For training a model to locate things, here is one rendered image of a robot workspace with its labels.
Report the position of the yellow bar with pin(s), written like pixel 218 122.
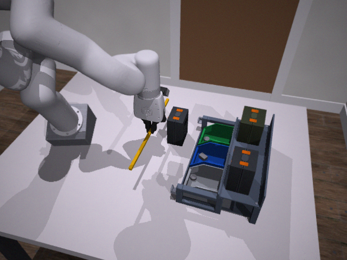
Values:
pixel 143 145

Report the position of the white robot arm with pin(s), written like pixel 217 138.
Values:
pixel 36 39

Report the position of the blue open bin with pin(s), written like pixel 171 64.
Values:
pixel 216 155

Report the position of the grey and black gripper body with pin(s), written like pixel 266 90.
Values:
pixel 149 109

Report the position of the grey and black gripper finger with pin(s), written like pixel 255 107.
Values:
pixel 154 124
pixel 147 125

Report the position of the green open bin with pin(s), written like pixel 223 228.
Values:
pixel 218 133

